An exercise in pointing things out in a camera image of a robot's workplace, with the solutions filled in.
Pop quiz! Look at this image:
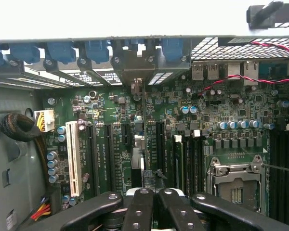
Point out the black sleeved power cable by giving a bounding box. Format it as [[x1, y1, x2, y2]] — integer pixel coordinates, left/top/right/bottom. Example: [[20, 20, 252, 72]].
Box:
[[0, 113, 50, 186]]

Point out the long black expansion slot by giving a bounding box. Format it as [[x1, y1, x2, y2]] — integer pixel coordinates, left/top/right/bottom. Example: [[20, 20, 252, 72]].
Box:
[[86, 122, 100, 196], [103, 123, 117, 193], [155, 121, 166, 174]]

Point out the thin metal locking lever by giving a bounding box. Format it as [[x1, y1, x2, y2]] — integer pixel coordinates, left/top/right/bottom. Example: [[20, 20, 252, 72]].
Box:
[[261, 163, 289, 173]]

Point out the coloured wire bundle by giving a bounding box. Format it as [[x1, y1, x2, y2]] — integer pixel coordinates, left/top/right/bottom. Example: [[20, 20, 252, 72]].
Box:
[[30, 196, 52, 221]]

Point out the green motherboard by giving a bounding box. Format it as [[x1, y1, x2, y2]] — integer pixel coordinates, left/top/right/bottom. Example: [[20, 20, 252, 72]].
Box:
[[38, 60, 289, 217]]

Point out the white power connector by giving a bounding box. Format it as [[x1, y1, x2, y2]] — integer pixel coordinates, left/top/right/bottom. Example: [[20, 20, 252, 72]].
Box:
[[34, 108, 55, 133]]

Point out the white PCI expansion slot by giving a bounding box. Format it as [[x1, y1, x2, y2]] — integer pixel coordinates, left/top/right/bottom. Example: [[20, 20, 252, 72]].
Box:
[[65, 120, 83, 197]]

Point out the short black expansion slot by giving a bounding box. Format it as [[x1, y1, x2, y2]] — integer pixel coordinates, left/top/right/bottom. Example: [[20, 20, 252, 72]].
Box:
[[121, 123, 131, 147]]

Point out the red and black twisted wire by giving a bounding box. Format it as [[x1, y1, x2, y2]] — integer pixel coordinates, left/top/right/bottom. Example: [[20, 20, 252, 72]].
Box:
[[198, 40, 289, 97]]

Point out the dark grey block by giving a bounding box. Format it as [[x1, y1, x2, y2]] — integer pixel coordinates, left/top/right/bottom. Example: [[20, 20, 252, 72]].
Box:
[[246, 1, 289, 30]]

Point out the metal CPU socket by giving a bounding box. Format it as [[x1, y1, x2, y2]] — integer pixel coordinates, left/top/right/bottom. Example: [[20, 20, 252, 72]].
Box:
[[206, 155, 267, 215]]

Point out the black open PC case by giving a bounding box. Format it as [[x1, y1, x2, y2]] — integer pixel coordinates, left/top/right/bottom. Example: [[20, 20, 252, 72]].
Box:
[[0, 35, 289, 231]]

